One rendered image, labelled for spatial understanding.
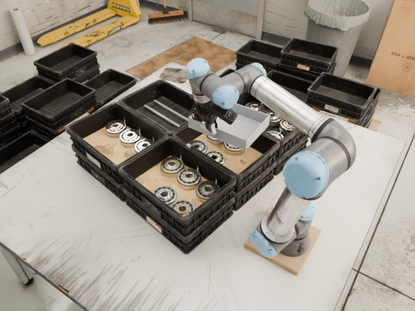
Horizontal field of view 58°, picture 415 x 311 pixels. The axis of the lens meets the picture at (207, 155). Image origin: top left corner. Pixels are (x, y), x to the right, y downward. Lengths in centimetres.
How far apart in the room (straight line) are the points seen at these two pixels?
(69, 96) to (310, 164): 222
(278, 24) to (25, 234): 364
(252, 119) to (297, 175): 66
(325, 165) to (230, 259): 69
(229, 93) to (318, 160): 35
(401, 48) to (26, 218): 343
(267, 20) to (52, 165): 328
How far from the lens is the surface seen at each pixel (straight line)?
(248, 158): 175
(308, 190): 101
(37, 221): 181
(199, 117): 141
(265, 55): 358
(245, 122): 160
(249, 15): 473
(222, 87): 118
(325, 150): 103
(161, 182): 164
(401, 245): 272
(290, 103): 117
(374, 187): 195
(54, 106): 287
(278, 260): 154
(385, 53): 409
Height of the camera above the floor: 201
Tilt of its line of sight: 42 degrees down
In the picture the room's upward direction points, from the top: straight up
